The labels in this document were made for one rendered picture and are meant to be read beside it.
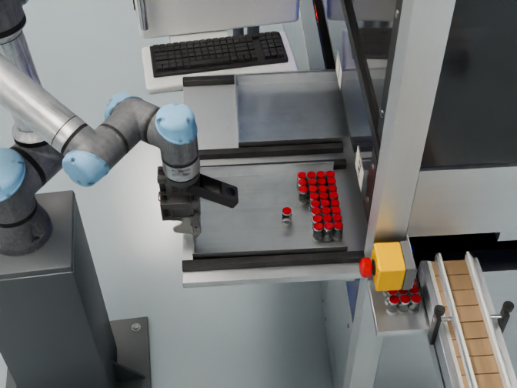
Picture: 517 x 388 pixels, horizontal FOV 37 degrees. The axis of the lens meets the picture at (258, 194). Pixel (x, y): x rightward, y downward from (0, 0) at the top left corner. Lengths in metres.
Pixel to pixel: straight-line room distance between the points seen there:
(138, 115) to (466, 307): 0.76
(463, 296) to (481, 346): 0.12
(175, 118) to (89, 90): 2.11
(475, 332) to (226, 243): 0.57
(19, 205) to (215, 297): 1.08
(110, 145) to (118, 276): 1.40
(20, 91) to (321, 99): 0.88
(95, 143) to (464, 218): 0.73
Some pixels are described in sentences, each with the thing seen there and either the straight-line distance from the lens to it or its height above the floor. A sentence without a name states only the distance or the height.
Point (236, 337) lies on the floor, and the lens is 2.64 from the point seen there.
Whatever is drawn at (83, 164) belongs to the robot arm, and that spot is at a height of 1.24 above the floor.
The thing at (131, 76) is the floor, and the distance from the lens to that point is 3.60.
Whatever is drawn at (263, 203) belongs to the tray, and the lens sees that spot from 1.82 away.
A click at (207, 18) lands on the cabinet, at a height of 0.86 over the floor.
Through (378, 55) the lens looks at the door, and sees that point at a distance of 1.52.
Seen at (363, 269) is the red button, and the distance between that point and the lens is 1.55.
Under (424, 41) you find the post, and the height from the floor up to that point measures 1.51.
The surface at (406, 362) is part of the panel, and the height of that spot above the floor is 0.50.
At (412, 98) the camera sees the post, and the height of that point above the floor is 1.39.
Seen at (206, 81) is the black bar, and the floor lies 0.89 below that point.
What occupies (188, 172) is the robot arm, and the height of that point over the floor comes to 1.14.
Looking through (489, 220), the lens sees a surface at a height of 1.06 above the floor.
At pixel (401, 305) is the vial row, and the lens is 1.63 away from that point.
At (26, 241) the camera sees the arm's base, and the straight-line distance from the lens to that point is 1.90.
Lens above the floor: 2.25
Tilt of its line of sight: 48 degrees down
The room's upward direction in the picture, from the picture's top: 1 degrees counter-clockwise
